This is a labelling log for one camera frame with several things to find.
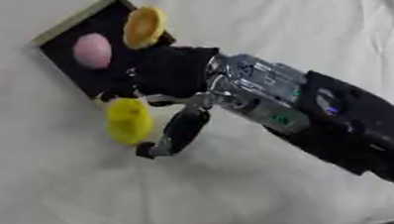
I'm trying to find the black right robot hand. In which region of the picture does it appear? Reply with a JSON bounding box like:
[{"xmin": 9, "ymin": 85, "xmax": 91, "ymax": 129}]
[{"xmin": 95, "ymin": 41, "xmax": 228, "ymax": 164}]

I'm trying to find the cardboard box with black inside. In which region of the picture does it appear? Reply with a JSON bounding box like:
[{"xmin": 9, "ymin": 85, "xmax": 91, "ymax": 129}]
[{"xmin": 26, "ymin": 0, "xmax": 182, "ymax": 111}]

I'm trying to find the orange round toy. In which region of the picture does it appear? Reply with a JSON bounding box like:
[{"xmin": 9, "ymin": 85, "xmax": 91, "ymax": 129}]
[{"xmin": 121, "ymin": 4, "xmax": 170, "ymax": 52}]

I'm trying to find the yellow toy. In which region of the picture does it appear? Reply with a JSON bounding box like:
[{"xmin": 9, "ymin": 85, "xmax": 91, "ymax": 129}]
[{"xmin": 102, "ymin": 95, "xmax": 156, "ymax": 148}]

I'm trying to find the pink egg-shaped toy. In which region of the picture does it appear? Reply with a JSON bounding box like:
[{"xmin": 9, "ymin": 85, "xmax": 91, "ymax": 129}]
[{"xmin": 69, "ymin": 31, "xmax": 117, "ymax": 72}]

